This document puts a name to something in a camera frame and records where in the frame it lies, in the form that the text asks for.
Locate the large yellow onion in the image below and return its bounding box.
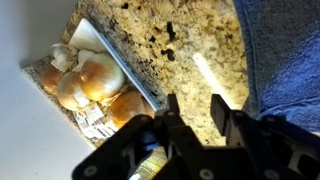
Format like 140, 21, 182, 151
79, 52, 127, 103

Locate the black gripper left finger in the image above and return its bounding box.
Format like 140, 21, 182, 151
72, 93, 201, 180

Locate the white garlic bulb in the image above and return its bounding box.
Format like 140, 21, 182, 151
50, 42, 80, 73

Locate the printed paper label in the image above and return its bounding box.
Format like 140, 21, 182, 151
73, 101, 118, 142

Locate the blue cloth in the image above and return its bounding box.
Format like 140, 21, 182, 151
232, 0, 320, 135

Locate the white rectangular tray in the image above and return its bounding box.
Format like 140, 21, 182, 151
67, 17, 162, 113

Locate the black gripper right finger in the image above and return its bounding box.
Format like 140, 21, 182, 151
210, 94, 320, 180

